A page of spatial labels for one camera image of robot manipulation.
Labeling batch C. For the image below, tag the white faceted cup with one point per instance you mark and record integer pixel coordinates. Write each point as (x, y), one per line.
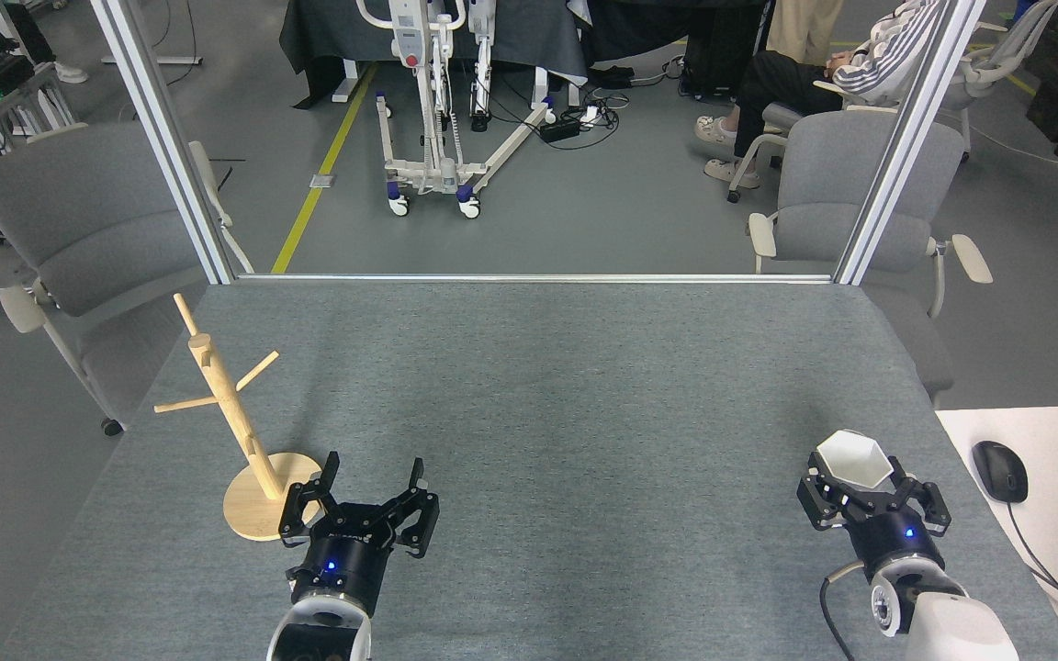
(850, 459)

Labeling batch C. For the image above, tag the grey chair with pale armrests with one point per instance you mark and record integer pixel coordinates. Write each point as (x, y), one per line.
(823, 174)
(79, 229)

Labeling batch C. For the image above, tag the white stand on wheels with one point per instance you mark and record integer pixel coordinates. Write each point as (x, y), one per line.
(442, 170)

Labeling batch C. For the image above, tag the standing person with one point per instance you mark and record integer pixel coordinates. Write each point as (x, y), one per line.
(804, 28)

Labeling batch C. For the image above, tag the wooden cup rack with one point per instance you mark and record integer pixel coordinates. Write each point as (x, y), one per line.
(230, 404)

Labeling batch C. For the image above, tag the seated person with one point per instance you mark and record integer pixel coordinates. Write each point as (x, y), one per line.
(887, 55)

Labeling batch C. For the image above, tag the black computer mouse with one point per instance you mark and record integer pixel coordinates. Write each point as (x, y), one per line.
(999, 470)

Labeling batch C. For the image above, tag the white office chair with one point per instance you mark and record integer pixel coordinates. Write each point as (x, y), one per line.
(997, 64)

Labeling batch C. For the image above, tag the silver aluminium post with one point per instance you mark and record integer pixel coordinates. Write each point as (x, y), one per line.
(896, 156)
(171, 147)

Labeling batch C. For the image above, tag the dark grey table cloth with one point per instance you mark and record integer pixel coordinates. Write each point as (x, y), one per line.
(520, 37)

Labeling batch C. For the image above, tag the silver aluminium rail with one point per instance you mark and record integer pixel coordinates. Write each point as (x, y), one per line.
(529, 277)

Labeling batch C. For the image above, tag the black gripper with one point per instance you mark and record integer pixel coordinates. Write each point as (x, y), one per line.
(896, 537)
(345, 555)

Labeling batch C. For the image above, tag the walking person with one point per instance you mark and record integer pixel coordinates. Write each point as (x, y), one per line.
(28, 32)

